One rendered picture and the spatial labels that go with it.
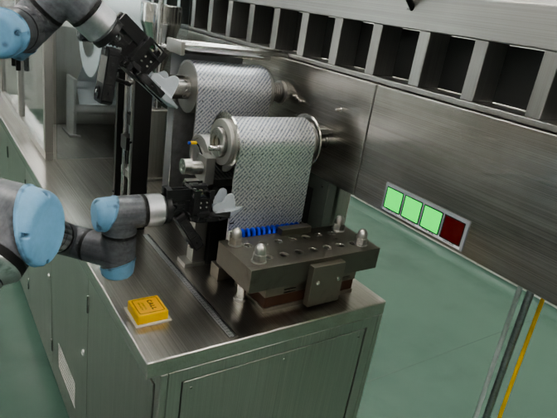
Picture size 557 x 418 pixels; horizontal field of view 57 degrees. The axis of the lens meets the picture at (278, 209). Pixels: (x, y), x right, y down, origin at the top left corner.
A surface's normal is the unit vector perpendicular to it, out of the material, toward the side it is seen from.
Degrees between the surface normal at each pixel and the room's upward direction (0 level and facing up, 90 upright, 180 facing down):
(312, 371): 90
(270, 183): 90
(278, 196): 90
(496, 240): 90
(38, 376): 0
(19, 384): 0
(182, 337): 0
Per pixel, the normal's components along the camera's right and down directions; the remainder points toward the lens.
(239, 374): 0.54, 0.38
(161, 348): 0.15, -0.92
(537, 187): -0.82, 0.09
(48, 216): 0.99, 0.11
